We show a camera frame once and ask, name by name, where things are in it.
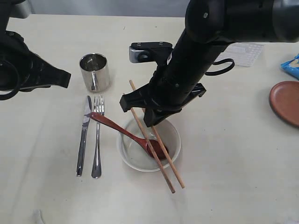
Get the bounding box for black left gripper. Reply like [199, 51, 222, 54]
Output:
[0, 30, 71, 90]

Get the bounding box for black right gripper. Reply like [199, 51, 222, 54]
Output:
[119, 53, 207, 128]

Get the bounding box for wooden chopstick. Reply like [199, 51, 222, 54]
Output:
[129, 80, 185, 189]
[138, 116, 175, 193]

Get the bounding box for brown wooden spoon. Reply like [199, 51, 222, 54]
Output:
[90, 112, 166, 160]

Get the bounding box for speckled white bowl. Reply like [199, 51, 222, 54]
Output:
[117, 118, 181, 172]

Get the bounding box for silver metal fork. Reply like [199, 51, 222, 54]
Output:
[91, 95, 105, 179]

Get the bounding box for silver table knife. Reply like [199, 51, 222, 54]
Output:
[76, 96, 92, 177]

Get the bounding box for silver metal cup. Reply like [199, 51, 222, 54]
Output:
[79, 53, 110, 92]

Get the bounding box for white perforated plastic basket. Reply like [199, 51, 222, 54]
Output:
[216, 43, 264, 67]

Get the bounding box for brown round plate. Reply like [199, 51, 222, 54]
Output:
[269, 81, 299, 128]

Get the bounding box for blue chips snack bag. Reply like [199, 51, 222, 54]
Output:
[280, 54, 299, 80]

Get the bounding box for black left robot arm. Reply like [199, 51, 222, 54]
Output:
[0, 0, 71, 91]

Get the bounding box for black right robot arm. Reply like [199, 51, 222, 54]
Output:
[120, 0, 299, 127]

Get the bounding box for grey backdrop curtain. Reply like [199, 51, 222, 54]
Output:
[29, 0, 189, 17]

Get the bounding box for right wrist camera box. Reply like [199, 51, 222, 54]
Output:
[129, 42, 173, 66]

